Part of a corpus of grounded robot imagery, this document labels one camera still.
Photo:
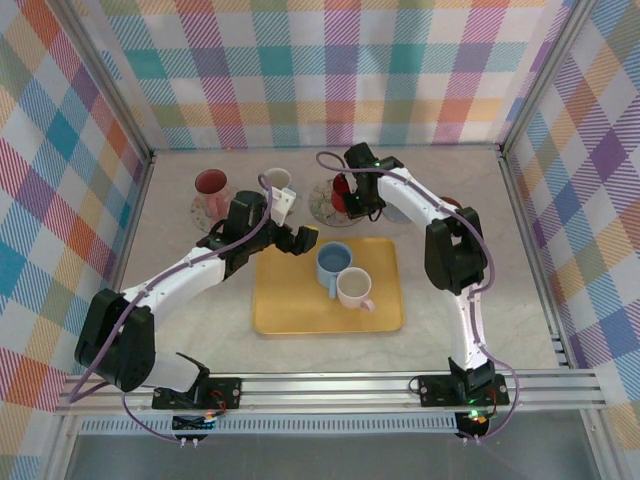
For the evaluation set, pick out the left aluminium side bar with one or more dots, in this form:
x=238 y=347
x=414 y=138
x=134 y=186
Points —
x=130 y=225

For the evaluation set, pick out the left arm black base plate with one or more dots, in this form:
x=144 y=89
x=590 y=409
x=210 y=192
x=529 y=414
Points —
x=225 y=392

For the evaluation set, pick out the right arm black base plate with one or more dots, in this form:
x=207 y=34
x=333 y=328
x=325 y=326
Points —
x=435 y=390

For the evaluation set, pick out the left aluminium corner post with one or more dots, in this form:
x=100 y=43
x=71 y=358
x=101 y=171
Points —
x=117 y=85

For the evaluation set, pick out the aluminium rear frame bar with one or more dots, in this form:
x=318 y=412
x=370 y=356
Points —
x=325 y=147

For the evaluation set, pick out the pale pink mug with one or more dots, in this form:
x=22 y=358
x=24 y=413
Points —
x=352 y=285

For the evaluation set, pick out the light blue white-lined mug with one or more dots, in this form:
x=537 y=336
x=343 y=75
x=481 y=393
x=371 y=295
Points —
x=279 y=179

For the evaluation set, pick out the aluminium frame leg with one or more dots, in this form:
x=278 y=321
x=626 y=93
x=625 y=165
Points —
x=597 y=440
x=60 y=450

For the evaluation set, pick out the right aluminium corner post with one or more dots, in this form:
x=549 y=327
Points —
x=544 y=75

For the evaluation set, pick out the aluminium mounting rail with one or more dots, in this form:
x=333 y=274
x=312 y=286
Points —
x=325 y=395

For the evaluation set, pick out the large green floral coaster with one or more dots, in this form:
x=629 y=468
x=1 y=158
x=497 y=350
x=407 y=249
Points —
x=322 y=210

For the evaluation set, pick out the left aluminium frame leg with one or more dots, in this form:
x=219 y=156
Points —
x=60 y=450

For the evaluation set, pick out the red mug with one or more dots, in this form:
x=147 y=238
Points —
x=340 y=192

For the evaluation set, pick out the large pink floral coaster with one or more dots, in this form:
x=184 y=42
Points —
x=200 y=215

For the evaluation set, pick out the aluminium side bar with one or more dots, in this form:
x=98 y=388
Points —
x=511 y=170
x=130 y=225

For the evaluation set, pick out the aluminium corner post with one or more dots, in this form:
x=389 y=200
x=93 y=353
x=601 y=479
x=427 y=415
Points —
x=544 y=75
x=117 y=85

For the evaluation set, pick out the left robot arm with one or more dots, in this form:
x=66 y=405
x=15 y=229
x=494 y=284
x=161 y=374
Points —
x=125 y=360

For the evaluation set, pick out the right aluminium frame leg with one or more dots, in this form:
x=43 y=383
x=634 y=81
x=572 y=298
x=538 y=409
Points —
x=597 y=440

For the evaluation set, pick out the yellow tray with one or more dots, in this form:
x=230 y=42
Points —
x=300 y=310

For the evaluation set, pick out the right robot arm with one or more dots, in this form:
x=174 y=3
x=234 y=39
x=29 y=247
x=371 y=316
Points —
x=450 y=260

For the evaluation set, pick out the pink floral mug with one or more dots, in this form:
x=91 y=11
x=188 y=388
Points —
x=210 y=182

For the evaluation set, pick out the right aluminium side bar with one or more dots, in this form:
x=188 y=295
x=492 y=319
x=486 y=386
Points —
x=511 y=170

